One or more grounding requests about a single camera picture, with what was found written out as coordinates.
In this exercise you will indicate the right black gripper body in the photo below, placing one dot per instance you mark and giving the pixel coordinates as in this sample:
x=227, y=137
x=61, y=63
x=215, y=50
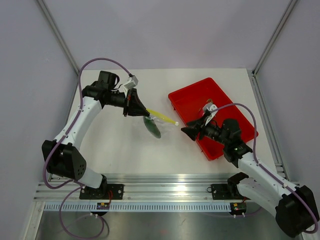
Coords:
x=213, y=132

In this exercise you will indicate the white slotted cable duct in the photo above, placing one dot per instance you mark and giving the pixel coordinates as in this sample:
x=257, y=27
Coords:
x=148, y=207

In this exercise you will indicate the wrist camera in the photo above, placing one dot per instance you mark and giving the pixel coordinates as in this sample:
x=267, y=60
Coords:
x=131, y=83
x=212, y=112

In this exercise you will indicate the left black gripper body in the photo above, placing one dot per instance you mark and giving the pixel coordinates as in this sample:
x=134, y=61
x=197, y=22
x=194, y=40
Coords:
x=118, y=99

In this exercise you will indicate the right aluminium frame post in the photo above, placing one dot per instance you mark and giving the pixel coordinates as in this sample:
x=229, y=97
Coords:
x=290, y=8

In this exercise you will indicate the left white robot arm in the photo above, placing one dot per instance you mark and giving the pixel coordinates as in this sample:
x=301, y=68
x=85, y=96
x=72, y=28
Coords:
x=62, y=155

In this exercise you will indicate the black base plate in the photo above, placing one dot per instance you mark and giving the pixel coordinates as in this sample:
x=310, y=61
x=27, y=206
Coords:
x=221, y=191
x=111, y=191

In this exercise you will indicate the pink dragon fruit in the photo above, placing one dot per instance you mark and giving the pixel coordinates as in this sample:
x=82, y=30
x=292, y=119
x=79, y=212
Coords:
x=206, y=107

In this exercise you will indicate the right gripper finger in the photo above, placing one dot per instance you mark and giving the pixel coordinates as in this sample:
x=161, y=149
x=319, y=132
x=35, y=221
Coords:
x=192, y=132
x=202, y=120

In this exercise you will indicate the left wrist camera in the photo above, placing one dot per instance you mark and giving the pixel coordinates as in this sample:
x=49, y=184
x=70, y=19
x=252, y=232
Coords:
x=131, y=83

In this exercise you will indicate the left small circuit board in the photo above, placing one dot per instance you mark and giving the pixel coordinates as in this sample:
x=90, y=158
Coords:
x=103, y=206

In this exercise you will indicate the green cucumber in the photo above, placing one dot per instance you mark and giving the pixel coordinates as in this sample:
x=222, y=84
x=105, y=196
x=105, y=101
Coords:
x=152, y=127

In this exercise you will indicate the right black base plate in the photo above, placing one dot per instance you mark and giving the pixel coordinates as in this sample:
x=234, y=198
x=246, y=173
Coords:
x=221, y=191

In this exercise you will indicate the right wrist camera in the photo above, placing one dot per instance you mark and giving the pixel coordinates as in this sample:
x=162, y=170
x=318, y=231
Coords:
x=212, y=112

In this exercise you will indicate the right small circuit board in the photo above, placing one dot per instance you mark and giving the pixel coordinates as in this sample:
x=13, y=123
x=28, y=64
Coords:
x=238, y=207

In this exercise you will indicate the small circuit board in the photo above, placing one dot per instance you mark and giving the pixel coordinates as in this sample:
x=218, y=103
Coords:
x=238, y=207
x=103, y=206

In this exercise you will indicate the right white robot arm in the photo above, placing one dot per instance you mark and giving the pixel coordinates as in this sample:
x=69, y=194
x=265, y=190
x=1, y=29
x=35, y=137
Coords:
x=293, y=207

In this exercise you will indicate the left aluminium frame post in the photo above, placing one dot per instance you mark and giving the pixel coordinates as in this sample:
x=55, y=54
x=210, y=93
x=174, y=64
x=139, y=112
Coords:
x=45, y=11

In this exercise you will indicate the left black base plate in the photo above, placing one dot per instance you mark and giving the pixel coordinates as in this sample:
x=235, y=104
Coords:
x=111, y=191

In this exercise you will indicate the clear zip top bag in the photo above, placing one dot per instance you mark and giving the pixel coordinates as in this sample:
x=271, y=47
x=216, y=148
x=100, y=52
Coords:
x=163, y=122

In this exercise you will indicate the aluminium frame post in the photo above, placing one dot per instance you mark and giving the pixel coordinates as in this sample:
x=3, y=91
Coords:
x=290, y=8
x=45, y=11

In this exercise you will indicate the aluminium mounting rail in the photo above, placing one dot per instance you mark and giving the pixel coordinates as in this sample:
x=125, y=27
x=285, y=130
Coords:
x=143, y=188

